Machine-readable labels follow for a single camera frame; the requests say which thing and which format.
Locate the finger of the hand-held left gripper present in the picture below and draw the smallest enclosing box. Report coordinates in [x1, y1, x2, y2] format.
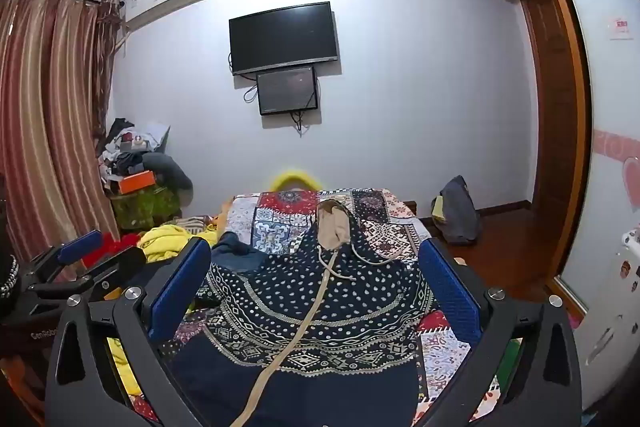
[30, 229, 104, 282]
[29, 247, 147, 304]

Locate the pile of mixed clutter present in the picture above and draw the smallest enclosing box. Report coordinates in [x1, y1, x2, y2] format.
[97, 118, 173, 195]

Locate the striped brown curtain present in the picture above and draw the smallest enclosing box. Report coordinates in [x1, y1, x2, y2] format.
[0, 0, 127, 269]

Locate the yellow foam ring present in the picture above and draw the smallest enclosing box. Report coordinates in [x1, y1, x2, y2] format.
[269, 167, 321, 192]

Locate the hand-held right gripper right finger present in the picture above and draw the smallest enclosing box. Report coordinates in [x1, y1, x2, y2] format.
[410, 237, 584, 427]

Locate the patchwork printed blanket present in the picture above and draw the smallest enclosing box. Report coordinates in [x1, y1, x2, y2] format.
[127, 188, 502, 427]

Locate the navy patterned hoodie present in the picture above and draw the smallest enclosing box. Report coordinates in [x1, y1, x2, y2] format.
[165, 199, 442, 427]

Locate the brown wooden door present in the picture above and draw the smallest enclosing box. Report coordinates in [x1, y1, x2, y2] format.
[515, 0, 594, 314]

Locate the striped brown cloth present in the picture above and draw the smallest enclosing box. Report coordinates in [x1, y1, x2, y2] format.
[172, 215, 217, 231]

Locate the red fluffy cloth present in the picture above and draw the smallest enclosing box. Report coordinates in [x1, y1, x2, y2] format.
[82, 232, 144, 269]

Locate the black cable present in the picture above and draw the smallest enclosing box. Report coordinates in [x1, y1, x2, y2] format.
[291, 109, 319, 130]

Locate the orange box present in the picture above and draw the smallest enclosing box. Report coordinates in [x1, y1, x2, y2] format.
[120, 171, 157, 196]

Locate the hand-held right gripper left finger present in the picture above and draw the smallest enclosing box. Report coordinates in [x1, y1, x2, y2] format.
[44, 237, 221, 427]

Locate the grey bag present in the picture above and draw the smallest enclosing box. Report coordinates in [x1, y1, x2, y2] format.
[431, 175, 484, 246]

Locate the yellow printed garment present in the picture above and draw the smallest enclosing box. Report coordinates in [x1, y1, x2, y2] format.
[105, 224, 221, 400]

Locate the white sliding door with stickers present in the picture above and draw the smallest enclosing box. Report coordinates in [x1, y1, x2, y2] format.
[532, 0, 640, 414]

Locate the green camouflage cloth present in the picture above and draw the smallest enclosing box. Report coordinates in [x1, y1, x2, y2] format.
[111, 184, 182, 231]

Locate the large black wall television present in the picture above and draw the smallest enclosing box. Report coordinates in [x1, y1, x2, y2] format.
[229, 2, 341, 76]

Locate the small black wall monitor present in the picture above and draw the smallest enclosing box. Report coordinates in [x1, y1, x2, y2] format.
[256, 67, 320, 116]

